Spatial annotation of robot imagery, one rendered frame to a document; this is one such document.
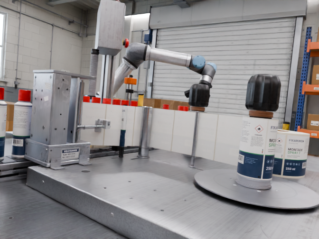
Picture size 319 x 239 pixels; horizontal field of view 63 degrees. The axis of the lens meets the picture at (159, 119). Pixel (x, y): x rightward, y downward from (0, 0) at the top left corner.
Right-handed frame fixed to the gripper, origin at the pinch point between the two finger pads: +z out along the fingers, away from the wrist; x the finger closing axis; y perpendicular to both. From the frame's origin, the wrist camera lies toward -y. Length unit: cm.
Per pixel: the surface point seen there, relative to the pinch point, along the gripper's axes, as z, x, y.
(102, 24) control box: 9, -77, -2
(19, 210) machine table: 77, -86, 29
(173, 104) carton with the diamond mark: -2.7, -0.2, -14.3
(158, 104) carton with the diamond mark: -1.1, -1.3, -25.1
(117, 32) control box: 9, -72, 2
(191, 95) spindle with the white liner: 19, -45, 28
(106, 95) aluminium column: 27, -53, -10
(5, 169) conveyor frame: 72, -83, 7
